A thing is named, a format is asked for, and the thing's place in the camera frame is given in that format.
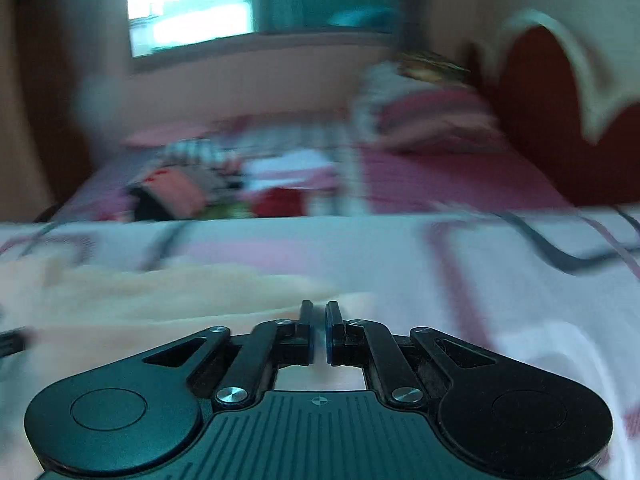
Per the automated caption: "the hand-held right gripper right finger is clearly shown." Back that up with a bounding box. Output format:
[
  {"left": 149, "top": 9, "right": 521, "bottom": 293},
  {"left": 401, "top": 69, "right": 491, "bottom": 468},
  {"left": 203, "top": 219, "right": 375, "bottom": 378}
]
[{"left": 325, "top": 301, "right": 497, "bottom": 407}]

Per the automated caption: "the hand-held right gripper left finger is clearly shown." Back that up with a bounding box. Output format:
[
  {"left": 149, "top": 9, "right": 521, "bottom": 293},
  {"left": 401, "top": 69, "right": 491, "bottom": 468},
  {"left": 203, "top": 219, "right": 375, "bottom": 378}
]
[{"left": 142, "top": 301, "right": 314, "bottom": 409}]

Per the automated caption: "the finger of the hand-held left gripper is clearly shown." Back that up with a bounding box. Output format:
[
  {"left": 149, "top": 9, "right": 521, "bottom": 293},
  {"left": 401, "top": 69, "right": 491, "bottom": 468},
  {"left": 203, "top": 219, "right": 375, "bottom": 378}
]
[{"left": 0, "top": 328, "right": 27, "bottom": 357}]

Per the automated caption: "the cream white garment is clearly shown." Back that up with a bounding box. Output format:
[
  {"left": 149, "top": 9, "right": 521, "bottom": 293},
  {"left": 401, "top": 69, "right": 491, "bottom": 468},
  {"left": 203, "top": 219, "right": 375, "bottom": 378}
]
[{"left": 0, "top": 257, "right": 376, "bottom": 356}]

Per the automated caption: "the white folded cloth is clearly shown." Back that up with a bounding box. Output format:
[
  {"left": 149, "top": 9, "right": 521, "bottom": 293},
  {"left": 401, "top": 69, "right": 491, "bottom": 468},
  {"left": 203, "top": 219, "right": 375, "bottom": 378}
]
[{"left": 245, "top": 149, "right": 337, "bottom": 192}]

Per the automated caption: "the pink striped bed sheet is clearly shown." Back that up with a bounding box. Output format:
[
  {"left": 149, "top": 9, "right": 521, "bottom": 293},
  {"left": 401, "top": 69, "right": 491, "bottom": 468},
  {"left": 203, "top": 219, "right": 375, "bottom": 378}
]
[{"left": 50, "top": 115, "right": 576, "bottom": 222}]

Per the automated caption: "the black garment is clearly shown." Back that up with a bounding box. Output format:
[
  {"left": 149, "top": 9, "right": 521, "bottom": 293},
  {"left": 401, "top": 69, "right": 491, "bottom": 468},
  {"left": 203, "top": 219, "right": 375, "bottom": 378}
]
[{"left": 122, "top": 185, "right": 173, "bottom": 221}]

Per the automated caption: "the red white striped garment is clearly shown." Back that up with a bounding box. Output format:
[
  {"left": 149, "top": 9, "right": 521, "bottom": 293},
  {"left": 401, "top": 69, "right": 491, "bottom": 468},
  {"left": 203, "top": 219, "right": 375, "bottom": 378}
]
[{"left": 141, "top": 165, "right": 209, "bottom": 217}]

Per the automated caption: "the navy white striped shirt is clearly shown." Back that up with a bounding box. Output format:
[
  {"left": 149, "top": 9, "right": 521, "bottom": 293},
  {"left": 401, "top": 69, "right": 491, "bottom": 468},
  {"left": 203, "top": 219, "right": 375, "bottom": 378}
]
[{"left": 165, "top": 139, "right": 242, "bottom": 167}]

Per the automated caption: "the pink striped pillow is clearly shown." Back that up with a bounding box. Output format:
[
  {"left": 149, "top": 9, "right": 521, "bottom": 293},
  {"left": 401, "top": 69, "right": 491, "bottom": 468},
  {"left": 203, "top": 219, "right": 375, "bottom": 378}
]
[{"left": 367, "top": 85, "right": 507, "bottom": 154}]

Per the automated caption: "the pink cloth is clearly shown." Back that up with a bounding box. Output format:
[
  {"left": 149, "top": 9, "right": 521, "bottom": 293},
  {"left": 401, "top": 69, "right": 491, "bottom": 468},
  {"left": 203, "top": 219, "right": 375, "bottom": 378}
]
[{"left": 125, "top": 126, "right": 211, "bottom": 149}]

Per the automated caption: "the grey striped pillow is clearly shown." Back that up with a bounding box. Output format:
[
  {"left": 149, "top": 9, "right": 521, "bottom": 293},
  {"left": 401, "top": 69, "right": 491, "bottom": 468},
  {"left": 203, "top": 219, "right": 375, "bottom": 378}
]
[{"left": 356, "top": 62, "right": 426, "bottom": 111}]

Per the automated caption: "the gold patterned folded cloth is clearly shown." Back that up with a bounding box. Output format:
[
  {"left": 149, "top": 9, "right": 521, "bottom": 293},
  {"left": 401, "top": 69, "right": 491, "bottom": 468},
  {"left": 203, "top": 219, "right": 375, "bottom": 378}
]
[{"left": 395, "top": 51, "right": 471, "bottom": 82}]

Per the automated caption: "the red heart-shaped headboard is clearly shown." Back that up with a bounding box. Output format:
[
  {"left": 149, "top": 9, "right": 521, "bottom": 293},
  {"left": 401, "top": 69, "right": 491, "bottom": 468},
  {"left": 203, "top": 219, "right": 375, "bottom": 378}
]
[{"left": 470, "top": 10, "right": 640, "bottom": 206}]

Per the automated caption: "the grey curtain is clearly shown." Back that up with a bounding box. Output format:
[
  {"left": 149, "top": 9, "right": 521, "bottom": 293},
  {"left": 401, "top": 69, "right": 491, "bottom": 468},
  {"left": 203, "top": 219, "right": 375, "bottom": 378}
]
[{"left": 390, "top": 0, "right": 436, "bottom": 56}]

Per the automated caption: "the window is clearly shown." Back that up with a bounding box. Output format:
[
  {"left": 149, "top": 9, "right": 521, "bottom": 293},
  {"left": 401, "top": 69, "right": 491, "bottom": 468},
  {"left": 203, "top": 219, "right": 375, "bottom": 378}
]
[{"left": 122, "top": 0, "right": 401, "bottom": 58}]

